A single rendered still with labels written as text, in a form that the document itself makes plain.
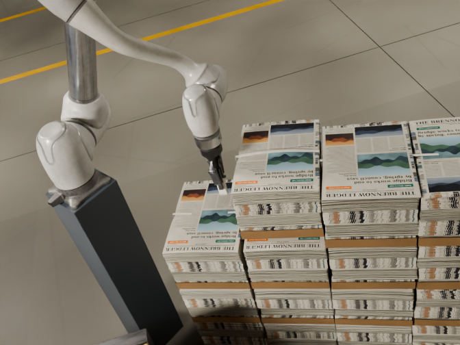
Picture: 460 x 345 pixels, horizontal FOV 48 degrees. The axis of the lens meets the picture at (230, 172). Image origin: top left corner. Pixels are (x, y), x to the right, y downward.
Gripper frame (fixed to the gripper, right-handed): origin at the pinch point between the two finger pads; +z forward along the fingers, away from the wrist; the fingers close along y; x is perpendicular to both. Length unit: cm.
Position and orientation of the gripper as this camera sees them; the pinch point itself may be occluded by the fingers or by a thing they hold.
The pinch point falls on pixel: (222, 187)
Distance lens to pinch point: 185.7
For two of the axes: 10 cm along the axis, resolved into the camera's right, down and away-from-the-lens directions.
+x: -9.7, 0.5, 2.3
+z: 1.9, 7.4, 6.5
